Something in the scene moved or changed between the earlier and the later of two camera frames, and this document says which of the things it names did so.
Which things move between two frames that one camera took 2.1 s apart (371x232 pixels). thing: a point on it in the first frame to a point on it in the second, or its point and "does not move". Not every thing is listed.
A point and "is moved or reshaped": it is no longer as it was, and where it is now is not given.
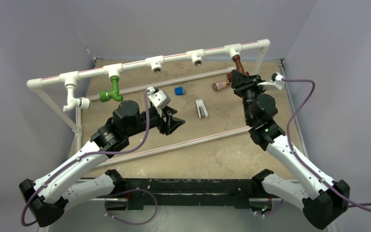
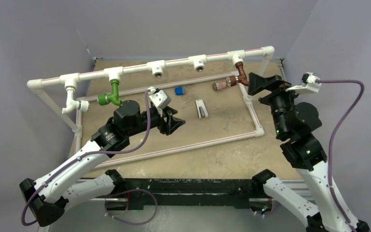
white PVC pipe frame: [157, 65] is moved or reshaped
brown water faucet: [239, 67] is moved or reshaped
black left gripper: [170, 123] does not move
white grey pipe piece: [202, 109] does not move
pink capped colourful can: [221, 84] does not move
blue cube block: [179, 91] does not move
